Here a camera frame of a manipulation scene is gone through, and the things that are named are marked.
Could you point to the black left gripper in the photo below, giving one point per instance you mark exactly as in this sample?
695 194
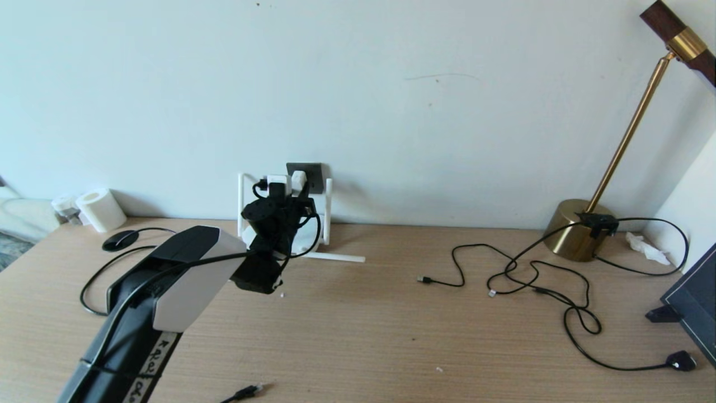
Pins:
278 228

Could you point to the white power adapter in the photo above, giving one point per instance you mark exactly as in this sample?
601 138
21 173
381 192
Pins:
299 180

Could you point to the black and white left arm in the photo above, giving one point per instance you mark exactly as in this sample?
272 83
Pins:
193 288

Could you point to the white router with antennas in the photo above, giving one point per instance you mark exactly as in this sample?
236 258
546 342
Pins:
327 218

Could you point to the black round desk grommet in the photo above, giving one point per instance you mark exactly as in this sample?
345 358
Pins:
119 240

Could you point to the white paper roll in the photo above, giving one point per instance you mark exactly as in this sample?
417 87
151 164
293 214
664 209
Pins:
102 211

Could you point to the brass desk lamp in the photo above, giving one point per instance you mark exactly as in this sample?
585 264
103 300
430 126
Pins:
573 235

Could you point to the pale background furniture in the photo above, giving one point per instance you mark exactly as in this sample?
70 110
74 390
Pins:
25 219

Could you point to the crumpled white tissue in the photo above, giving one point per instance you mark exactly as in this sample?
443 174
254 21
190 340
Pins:
648 249

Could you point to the grey wall power socket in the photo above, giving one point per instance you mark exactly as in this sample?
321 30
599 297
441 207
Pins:
315 176

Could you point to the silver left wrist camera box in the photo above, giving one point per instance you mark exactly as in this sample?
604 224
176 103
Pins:
278 181

